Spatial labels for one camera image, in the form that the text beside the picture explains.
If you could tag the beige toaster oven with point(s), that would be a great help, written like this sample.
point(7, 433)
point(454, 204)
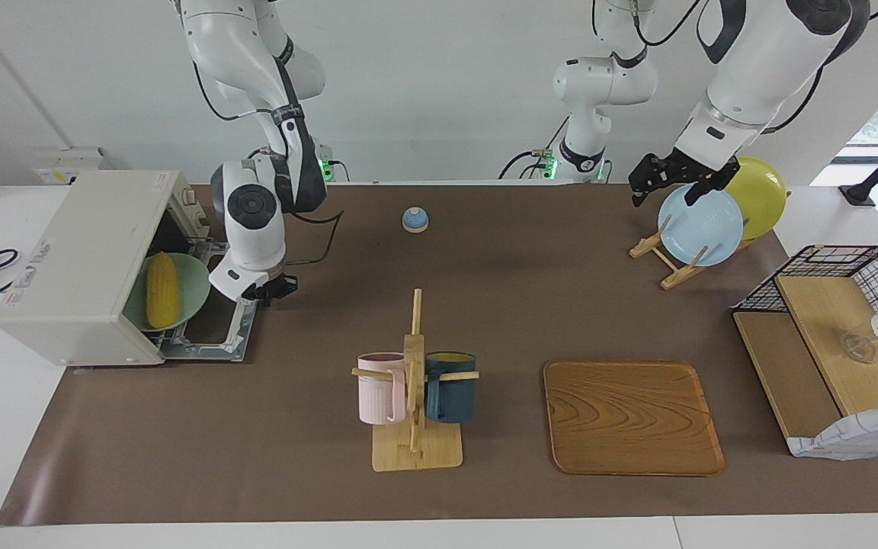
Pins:
point(65, 259)

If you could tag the wooden mug rack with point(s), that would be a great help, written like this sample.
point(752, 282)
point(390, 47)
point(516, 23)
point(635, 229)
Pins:
point(416, 454)

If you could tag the mint green plate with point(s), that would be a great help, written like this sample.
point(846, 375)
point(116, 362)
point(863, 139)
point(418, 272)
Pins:
point(191, 286)

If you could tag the dark blue mug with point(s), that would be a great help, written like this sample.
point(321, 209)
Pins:
point(450, 396)

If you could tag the brown wooden tray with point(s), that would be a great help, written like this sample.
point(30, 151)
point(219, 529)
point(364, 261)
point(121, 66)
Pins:
point(637, 419)

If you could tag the yellow plate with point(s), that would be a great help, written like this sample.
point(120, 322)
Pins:
point(763, 198)

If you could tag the brown table mat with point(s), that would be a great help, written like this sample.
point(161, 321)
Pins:
point(256, 442)

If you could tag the light wooden shelf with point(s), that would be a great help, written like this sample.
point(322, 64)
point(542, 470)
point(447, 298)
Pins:
point(828, 320)

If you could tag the wooden plate rack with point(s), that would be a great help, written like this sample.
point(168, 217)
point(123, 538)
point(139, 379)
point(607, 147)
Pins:
point(646, 245)

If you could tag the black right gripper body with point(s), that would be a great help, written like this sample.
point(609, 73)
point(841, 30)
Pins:
point(275, 287)

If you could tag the light blue plate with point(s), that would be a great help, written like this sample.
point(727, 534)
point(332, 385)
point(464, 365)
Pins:
point(702, 229)

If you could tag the pink mug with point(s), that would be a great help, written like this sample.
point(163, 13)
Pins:
point(374, 389)

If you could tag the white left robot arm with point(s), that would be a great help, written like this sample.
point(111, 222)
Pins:
point(759, 69)

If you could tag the small clear glass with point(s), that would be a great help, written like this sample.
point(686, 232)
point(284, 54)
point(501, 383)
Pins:
point(858, 347)

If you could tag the white power strip box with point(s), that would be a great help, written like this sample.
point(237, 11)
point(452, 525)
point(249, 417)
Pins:
point(65, 164)

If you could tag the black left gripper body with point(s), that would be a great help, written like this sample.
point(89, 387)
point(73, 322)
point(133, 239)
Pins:
point(683, 169)

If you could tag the white checked cloth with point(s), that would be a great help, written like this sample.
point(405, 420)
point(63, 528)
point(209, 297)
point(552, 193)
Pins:
point(858, 435)

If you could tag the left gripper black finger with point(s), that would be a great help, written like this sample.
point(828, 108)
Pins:
point(696, 193)
point(638, 197)

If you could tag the yellow corn cob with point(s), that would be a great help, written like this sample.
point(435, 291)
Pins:
point(162, 293)

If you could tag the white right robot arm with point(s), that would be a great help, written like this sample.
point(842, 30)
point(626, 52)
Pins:
point(256, 221)

